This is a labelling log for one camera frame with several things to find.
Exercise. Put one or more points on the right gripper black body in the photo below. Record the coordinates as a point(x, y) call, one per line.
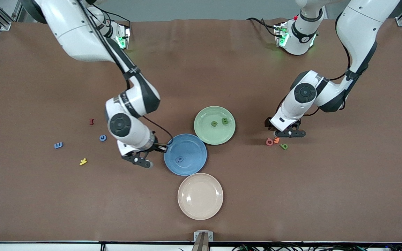
point(156, 147)

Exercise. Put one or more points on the blue foam letter a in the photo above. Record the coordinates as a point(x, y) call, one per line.
point(177, 160)

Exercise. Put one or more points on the green foam letter d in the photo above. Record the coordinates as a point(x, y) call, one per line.
point(285, 148)

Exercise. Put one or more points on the green foam letter B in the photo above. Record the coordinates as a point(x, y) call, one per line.
point(225, 121)

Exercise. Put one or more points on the blue foam letter c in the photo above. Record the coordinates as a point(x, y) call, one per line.
point(100, 138)

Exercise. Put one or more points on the blue foam letter m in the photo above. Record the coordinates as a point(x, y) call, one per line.
point(58, 145)

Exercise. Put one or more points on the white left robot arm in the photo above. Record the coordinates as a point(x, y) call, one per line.
point(358, 28)

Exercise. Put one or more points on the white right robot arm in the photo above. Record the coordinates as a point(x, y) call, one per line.
point(75, 35)

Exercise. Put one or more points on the orange foam letter E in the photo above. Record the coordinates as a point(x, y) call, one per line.
point(276, 140)

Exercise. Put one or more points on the pink foam letter Q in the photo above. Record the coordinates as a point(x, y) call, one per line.
point(266, 142)

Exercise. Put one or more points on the blue plate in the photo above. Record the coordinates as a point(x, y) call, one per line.
point(190, 146)

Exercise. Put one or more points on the light green plate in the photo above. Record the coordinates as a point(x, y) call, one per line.
point(204, 134)

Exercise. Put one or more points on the beige plate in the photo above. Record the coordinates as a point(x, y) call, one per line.
point(200, 196)

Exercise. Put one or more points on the yellow foam letter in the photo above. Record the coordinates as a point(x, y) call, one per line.
point(83, 161)

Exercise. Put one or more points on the brown table cover sheet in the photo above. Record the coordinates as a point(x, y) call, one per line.
point(82, 216)

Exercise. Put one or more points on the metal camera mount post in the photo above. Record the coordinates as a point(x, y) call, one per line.
point(202, 240)

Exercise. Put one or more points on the white table edge rail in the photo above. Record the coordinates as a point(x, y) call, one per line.
point(30, 246)

